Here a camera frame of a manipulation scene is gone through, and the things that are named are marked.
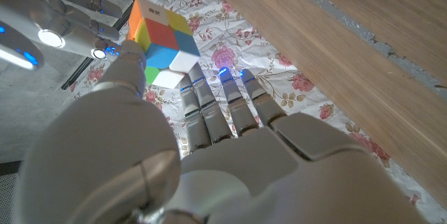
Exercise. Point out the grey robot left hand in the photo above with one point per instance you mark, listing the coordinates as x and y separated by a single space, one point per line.
244 182

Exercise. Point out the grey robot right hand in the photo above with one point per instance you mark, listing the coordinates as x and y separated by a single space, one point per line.
42 18

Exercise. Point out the multicoloured Rubik's cube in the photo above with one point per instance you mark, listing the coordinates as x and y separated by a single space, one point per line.
164 39

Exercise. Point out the floral backdrop cloth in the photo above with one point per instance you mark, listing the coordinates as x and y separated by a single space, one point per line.
244 53

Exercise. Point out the grey tape outline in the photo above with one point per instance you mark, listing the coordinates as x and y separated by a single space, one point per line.
349 25

